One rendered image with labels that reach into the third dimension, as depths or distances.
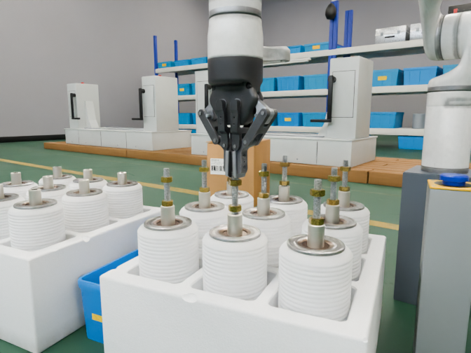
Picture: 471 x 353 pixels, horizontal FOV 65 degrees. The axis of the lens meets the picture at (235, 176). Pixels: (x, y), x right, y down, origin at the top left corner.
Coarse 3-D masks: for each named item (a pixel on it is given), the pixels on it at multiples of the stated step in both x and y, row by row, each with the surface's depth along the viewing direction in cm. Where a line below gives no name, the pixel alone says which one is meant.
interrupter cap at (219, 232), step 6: (216, 228) 55; (222, 228) 55; (246, 228) 55; (252, 228) 55; (258, 228) 55; (210, 234) 52; (216, 234) 53; (222, 234) 53; (246, 234) 53; (252, 234) 52; (258, 234) 52; (222, 240) 50; (228, 240) 50; (234, 240) 50; (240, 240) 50; (246, 240) 50
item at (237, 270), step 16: (208, 240) 51; (256, 240) 51; (208, 256) 51; (224, 256) 50; (240, 256) 49; (256, 256) 50; (208, 272) 52; (224, 272) 50; (240, 272) 50; (256, 272) 51; (208, 288) 52; (224, 288) 50; (240, 288) 50; (256, 288) 51
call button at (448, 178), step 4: (440, 176) 58; (444, 176) 57; (448, 176) 56; (452, 176) 56; (456, 176) 56; (460, 176) 56; (464, 176) 56; (468, 176) 56; (444, 180) 57; (448, 180) 56; (452, 180) 56; (456, 180) 56; (460, 180) 56; (464, 180) 56; (468, 180) 56; (448, 184) 57; (452, 184) 56; (456, 184) 56; (460, 184) 56; (464, 184) 56
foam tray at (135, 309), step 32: (384, 256) 71; (128, 288) 54; (160, 288) 52; (192, 288) 52; (352, 288) 52; (128, 320) 55; (160, 320) 52; (192, 320) 50; (224, 320) 47; (256, 320) 45; (288, 320) 44; (320, 320) 44; (352, 320) 44; (128, 352) 56; (160, 352) 53; (192, 352) 50; (224, 352) 48; (256, 352) 46; (288, 352) 44; (320, 352) 42; (352, 352) 41
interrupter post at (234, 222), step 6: (228, 216) 53; (234, 216) 52; (240, 216) 52; (228, 222) 53; (234, 222) 52; (240, 222) 53; (228, 228) 53; (234, 228) 52; (240, 228) 53; (228, 234) 53; (234, 234) 52; (240, 234) 53
